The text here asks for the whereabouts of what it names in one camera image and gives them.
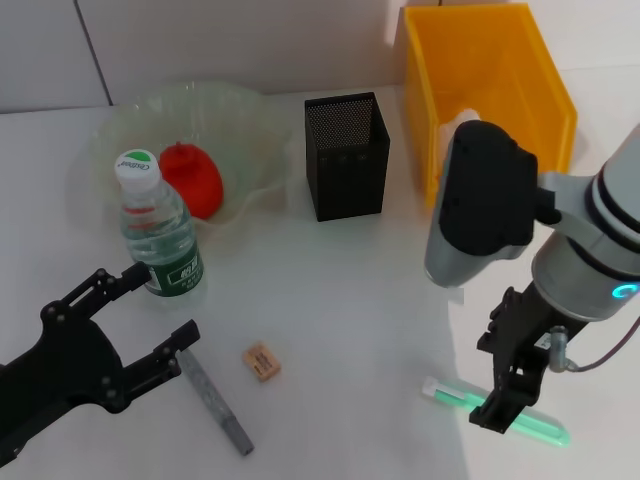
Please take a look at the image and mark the yellow plastic bin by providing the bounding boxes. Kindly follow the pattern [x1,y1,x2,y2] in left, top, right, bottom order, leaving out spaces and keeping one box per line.
[402,3,578,209]

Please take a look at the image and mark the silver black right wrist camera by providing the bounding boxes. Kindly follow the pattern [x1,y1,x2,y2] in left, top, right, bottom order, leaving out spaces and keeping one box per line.
[423,119,562,289]

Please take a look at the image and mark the red-orange toy orange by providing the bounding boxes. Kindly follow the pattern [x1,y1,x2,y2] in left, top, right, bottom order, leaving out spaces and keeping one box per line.
[158,141,225,221]

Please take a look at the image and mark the beige eraser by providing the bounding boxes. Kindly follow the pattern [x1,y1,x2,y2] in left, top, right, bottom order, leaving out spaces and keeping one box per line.
[241,341,284,384]

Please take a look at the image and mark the grey marker pen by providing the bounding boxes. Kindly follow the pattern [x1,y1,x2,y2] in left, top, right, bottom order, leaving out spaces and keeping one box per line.
[177,347,255,457]

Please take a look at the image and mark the clear green-label water bottle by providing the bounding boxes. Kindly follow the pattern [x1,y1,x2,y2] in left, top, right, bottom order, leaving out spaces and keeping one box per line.
[113,148,207,301]

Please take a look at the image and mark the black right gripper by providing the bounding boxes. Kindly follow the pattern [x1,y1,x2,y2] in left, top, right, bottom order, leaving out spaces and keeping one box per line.
[468,282,585,435]

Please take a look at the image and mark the silver right wrist pin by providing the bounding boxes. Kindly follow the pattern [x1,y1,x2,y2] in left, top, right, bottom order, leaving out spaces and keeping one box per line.
[548,325,569,374]

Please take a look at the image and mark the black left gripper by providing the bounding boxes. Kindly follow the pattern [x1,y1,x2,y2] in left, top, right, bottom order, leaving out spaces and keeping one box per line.
[0,262,201,462]

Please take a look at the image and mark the black mesh pen holder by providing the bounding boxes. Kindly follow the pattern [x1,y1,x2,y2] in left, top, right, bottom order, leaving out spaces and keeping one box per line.
[303,91,391,223]

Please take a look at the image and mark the pale green glass fruit plate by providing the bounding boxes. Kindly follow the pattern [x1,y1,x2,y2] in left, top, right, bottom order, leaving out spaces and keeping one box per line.
[67,79,294,236]

